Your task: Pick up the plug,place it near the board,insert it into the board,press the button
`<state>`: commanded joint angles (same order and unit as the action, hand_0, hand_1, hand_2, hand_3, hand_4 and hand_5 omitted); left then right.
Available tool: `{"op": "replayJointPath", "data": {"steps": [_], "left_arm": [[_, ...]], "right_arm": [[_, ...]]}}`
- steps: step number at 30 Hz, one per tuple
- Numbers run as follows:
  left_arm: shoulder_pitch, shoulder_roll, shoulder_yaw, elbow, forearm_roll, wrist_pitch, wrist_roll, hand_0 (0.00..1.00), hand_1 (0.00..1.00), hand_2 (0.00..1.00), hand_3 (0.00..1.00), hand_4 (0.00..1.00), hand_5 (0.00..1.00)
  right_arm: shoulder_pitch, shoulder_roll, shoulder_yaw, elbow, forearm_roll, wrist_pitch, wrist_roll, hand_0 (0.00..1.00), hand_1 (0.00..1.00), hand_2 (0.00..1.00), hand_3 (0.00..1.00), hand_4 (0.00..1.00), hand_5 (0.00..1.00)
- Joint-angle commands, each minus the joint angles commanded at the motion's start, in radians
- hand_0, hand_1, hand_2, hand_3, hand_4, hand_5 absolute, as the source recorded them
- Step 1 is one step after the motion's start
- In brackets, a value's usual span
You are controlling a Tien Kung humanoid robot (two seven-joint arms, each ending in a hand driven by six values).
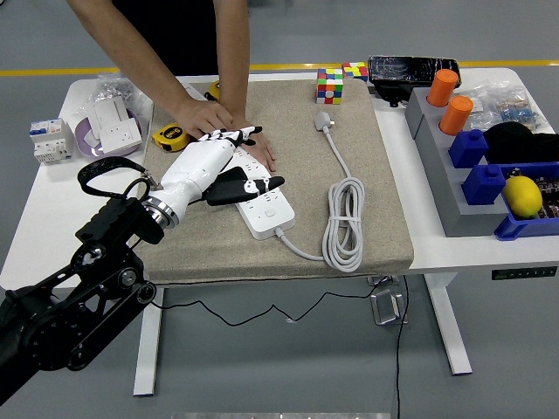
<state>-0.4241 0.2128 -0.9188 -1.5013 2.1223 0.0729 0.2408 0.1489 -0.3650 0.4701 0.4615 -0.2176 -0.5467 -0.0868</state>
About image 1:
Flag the large colourful puzzle cube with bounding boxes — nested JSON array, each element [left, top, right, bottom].
[[315, 67, 345, 106]]

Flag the white circuit breaker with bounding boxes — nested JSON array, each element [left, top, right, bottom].
[[29, 117, 74, 166]]

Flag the person's right hand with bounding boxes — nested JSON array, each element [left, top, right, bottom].
[[174, 98, 237, 141]]

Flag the purple bowl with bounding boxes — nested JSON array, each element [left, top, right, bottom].
[[72, 108, 148, 159]]

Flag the black table control panel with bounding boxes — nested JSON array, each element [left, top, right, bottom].
[[491, 265, 559, 281]]

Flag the black plastic-wrapped device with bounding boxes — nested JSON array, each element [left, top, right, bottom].
[[367, 54, 462, 108]]

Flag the large grey block holder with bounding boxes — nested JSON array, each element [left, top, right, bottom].
[[413, 113, 514, 238]]

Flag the white table leg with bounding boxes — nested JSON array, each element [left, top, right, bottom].
[[133, 287, 165, 397], [425, 273, 473, 376]]

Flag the person's left hand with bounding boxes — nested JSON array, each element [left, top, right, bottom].
[[235, 117, 278, 172]]

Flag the white wall switch panel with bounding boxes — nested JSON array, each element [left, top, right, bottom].
[[174, 77, 210, 102]]

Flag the yellow lemon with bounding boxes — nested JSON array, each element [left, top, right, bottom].
[[501, 175, 544, 219]]

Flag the small colourful puzzle cube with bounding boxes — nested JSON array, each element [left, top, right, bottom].
[[341, 61, 369, 84]]

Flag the orange cylinder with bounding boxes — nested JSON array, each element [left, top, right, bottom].
[[438, 95, 474, 136], [426, 68, 460, 108]]

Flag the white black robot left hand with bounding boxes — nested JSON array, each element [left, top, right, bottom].
[[155, 125, 286, 219]]

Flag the large silver metal bracket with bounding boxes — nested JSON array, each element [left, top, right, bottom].
[[369, 291, 410, 326]]

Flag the white power strip cord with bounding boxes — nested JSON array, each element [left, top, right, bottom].
[[273, 110, 366, 274]]

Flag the thin black adapter cord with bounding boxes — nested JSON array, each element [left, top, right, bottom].
[[148, 274, 411, 419]]

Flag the person's torso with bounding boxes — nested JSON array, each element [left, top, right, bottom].
[[112, 0, 219, 78]]

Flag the blue plastic bin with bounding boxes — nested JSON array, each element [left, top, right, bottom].
[[493, 161, 559, 242]]

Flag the grey-brown fabric mat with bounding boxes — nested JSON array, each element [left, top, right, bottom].
[[135, 78, 415, 287]]

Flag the white wall socket panel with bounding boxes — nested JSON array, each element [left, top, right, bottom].
[[99, 117, 144, 155]]

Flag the clear bags of components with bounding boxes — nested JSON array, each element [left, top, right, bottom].
[[458, 82, 545, 132]]

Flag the blue block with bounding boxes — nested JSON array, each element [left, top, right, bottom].
[[448, 128, 489, 169], [461, 163, 507, 207]]

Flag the clear bag of screws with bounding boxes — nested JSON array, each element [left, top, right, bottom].
[[94, 71, 154, 114]]

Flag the dark circuit boards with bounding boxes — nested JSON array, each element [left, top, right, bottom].
[[504, 165, 559, 219]]

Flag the white power strip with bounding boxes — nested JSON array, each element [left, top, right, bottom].
[[226, 148, 296, 240]]

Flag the black plug adapter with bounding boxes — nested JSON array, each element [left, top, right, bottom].
[[217, 166, 249, 187]]

